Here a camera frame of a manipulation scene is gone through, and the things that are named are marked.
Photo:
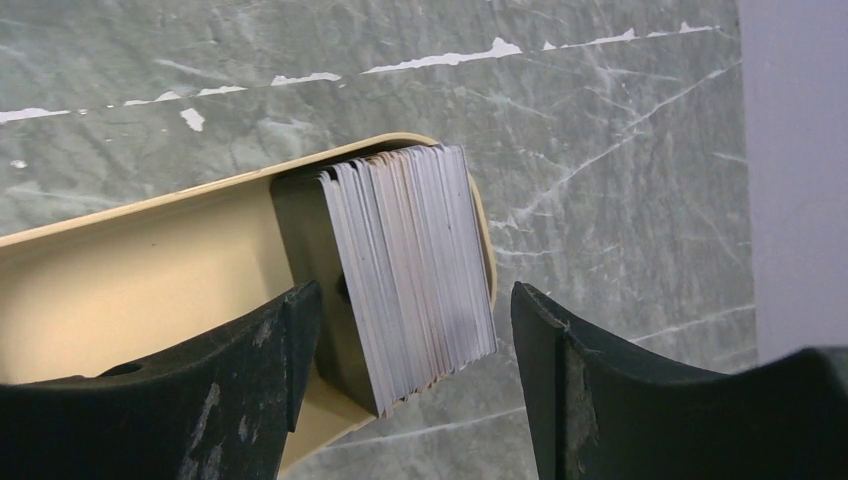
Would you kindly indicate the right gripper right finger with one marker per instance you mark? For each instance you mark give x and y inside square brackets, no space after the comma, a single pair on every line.
[601,407]

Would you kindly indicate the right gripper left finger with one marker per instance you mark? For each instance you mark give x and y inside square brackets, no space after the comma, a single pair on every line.
[217,406]

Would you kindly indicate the beige oval card tray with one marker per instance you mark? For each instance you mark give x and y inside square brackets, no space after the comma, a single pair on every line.
[82,296]

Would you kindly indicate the stack of white cards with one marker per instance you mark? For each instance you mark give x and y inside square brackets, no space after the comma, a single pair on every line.
[406,227]

